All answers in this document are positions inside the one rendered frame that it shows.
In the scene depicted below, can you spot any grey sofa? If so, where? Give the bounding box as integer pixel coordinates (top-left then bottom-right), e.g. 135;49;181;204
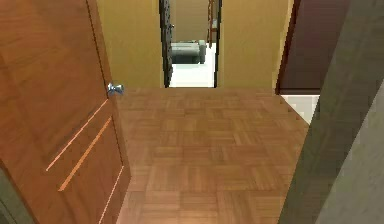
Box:
170;39;207;65

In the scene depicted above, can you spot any silver round door knob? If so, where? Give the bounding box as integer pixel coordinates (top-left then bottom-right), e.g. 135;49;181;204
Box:
106;82;125;97

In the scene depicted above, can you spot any brown wooden shelf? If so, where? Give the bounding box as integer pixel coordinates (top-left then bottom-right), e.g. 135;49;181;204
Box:
207;0;220;49

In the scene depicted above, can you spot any brown wooden room door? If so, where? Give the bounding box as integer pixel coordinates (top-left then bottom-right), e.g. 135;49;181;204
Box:
0;0;132;224

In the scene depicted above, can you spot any dark red room door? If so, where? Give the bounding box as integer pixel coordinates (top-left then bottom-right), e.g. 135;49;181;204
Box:
275;0;352;96

